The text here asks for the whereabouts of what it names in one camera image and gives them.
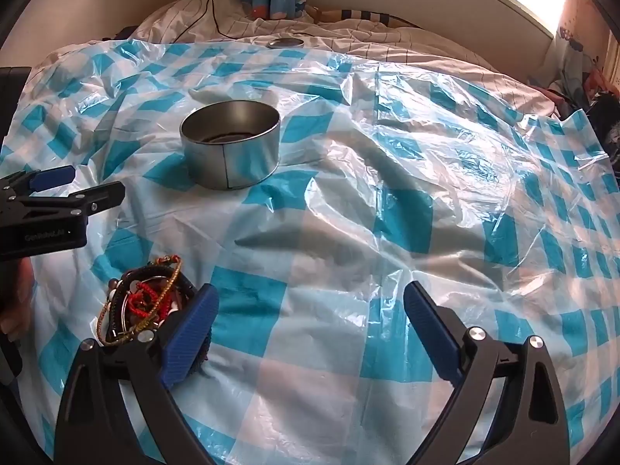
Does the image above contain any round metal tin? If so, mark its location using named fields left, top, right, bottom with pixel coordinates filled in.
left=179, top=100, right=282, bottom=191

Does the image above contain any blue checkered plastic sheet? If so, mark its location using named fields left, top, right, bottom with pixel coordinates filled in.
left=0, top=39, right=620, bottom=465

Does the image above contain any dark cloth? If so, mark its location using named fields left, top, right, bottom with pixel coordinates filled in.
left=103, top=25, right=139, bottom=43

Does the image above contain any person's left hand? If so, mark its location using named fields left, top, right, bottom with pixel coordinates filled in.
left=0, top=257, right=36, bottom=346

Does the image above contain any pile of colourful clothes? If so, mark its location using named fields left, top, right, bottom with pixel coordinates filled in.
left=528, top=24, right=620, bottom=171

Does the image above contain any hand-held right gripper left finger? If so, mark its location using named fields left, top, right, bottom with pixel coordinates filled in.
left=54, top=283, right=220, bottom=465

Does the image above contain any dark striped pillow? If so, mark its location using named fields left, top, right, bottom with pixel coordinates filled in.
left=310, top=6, right=415, bottom=29

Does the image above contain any white striped quilt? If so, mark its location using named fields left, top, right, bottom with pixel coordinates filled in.
left=34, top=0, right=557, bottom=118

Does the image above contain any black cable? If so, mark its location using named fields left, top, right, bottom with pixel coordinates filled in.
left=175, top=0, right=312, bottom=42

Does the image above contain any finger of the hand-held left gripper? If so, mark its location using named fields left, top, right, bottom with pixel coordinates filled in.
left=19, top=181, right=126, bottom=220
left=0, top=165, right=77, bottom=195

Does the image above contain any pile of bracelets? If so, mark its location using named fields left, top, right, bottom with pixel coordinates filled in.
left=96, top=254, right=212, bottom=375

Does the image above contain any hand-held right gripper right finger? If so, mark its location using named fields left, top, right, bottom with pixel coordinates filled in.
left=403, top=280, right=571, bottom=465

